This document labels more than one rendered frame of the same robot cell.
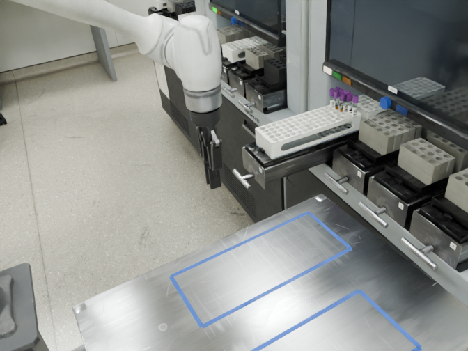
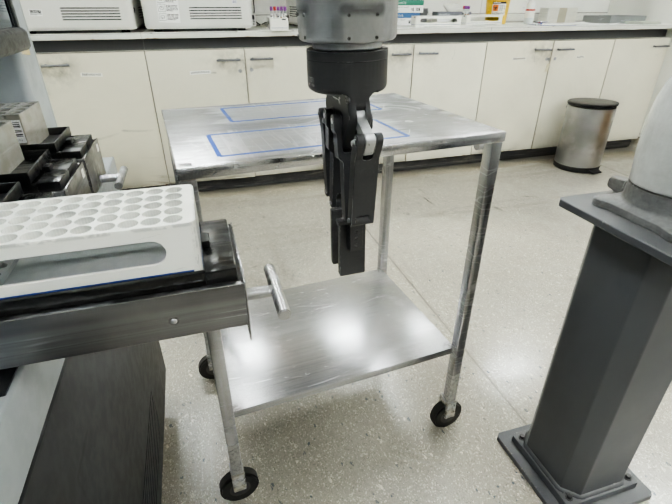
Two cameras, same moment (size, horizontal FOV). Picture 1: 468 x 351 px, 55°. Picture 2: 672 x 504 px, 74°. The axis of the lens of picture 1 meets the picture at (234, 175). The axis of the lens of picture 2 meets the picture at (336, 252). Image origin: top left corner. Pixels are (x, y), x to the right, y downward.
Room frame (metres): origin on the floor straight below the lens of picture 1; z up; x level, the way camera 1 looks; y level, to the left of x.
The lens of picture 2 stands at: (1.44, 0.08, 1.03)
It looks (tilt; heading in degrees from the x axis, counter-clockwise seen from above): 29 degrees down; 185
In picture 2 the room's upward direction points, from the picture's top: straight up
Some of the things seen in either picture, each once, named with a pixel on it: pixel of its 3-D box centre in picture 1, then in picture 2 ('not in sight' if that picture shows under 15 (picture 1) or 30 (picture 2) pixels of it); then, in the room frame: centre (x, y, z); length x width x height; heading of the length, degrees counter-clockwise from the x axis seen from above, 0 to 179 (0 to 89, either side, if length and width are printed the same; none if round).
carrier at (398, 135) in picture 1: (383, 135); not in sight; (1.02, -0.41, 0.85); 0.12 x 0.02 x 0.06; 22
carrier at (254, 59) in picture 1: (253, 59); not in sight; (1.66, -0.12, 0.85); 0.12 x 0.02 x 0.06; 23
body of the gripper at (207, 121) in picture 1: (206, 122); (347, 97); (0.99, 0.06, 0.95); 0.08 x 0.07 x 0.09; 22
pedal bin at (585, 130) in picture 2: not in sight; (584, 134); (-1.80, 1.55, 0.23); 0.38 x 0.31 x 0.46; 22
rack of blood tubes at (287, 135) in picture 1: (308, 130); (30, 250); (1.11, -0.23, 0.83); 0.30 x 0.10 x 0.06; 112
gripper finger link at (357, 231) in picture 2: not in sight; (357, 232); (1.02, 0.07, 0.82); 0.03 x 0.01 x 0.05; 22
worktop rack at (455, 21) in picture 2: not in sight; (435, 21); (-1.78, 0.44, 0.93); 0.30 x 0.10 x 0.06; 104
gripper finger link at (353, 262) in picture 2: (210, 171); (351, 246); (1.01, 0.06, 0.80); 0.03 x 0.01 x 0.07; 112
